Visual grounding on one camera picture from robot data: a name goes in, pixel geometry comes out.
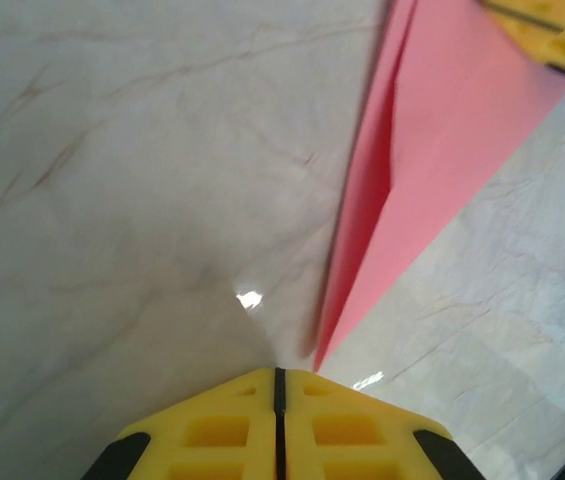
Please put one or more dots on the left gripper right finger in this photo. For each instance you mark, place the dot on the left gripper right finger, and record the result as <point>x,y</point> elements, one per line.
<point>352,440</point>

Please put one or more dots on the pink paper sheet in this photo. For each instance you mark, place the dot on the pink paper sheet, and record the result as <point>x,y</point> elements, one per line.
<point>437,150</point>

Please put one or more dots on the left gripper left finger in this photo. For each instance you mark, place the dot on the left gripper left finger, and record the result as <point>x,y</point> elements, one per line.
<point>212,440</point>

